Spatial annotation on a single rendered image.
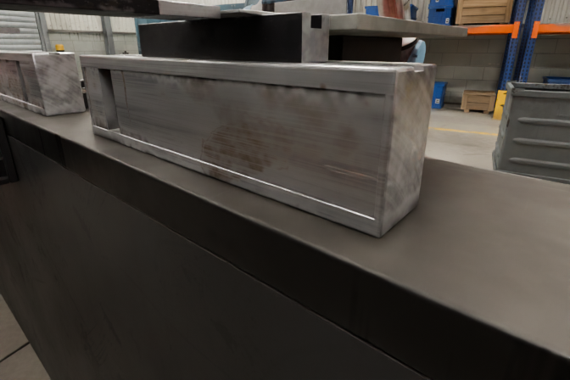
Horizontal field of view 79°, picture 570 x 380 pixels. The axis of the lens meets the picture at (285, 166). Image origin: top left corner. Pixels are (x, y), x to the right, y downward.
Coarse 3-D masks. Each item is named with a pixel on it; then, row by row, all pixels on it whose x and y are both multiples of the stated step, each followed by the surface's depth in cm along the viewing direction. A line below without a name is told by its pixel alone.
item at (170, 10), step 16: (0, 0) 14; (16, 0) 15; (32, 0) 15; (48, 0) 16; (64, 0) 16; (80, 0) 17; (96, 0) 17; (112, 0) 18; (128, 0) 18; (144, 0) 19; (160, 0) 20; (112, 16) 21; (128, 16) 21; (144, 16) 21; (160, 16) 21; (176, 16) 21; (192, 16) 21; (208, 16) 22
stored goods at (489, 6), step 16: (432, 0) 531; (448, 0) 521; (464, 0) 515; (480, 0) 506; (496, 0) 497; (512, 0) 487; (432, 16) 537; (448, 16) 526; (464, 16) 521; (480, 16) 511; (496, 16) 502
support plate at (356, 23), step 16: (336, 16) 23; (352, 16) 22; (368, 16) 23; (336, 32) 28; (352, 32) 28; (368, 32) 28; (384, 32) 28; (400, 32) 28; (416, 32) 30; (432, 32) 33; (448, 32) 36; (464, 32) 40
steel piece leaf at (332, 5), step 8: (296, 0) 34; (304, 0) 33; (312, 0) 33; (320, 0) 32; (328, 0) 32; (336, 0) 31; (344, 0) 31; (280, 8) 35; (288, 8) 35; (296, 8) 34; (304, 8) 33; (312, 8) 33; (320, 8) 32; (328, 8) 32; (336, 8) 31; (344, 8) 31
